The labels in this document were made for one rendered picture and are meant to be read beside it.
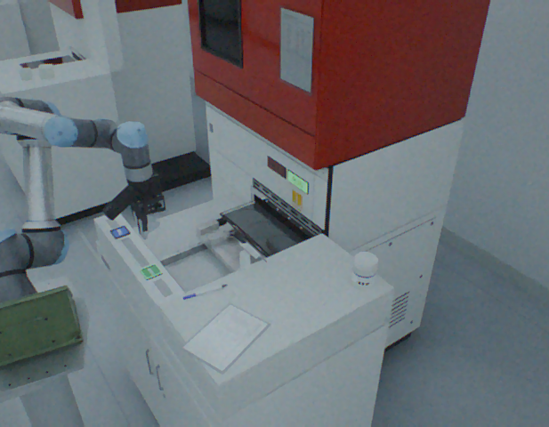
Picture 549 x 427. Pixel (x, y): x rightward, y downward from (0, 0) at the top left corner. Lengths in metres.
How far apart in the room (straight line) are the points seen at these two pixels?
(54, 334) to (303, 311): 0.74
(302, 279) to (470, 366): 1.38
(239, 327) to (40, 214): 0.75
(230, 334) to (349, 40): 0.89
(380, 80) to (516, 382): 1.68
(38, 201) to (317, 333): 0.97
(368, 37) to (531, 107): 1.49
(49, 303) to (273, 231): 0.81
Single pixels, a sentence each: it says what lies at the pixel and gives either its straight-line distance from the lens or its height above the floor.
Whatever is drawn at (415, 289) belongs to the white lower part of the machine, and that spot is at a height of 0.39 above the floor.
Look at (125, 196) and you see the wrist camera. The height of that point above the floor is 1.26.
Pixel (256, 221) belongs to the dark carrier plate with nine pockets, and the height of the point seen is 0.90.
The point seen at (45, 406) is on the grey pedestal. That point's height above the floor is 0.54.
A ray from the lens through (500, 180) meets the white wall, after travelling 3.15.
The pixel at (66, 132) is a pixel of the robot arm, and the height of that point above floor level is 1.48.
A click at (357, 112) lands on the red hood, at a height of 1.38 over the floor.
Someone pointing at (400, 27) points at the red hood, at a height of 1.62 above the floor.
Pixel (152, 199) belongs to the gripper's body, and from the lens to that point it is 1.51.
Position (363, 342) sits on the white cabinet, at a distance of 1.69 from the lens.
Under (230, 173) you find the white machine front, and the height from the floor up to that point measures 0.91.
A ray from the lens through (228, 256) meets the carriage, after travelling 1.85.
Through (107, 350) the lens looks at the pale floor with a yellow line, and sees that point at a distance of 2.83.
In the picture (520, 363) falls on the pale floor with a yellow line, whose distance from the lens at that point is 2.91.
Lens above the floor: 2.03
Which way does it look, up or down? 34 degrees down
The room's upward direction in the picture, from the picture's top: straight up
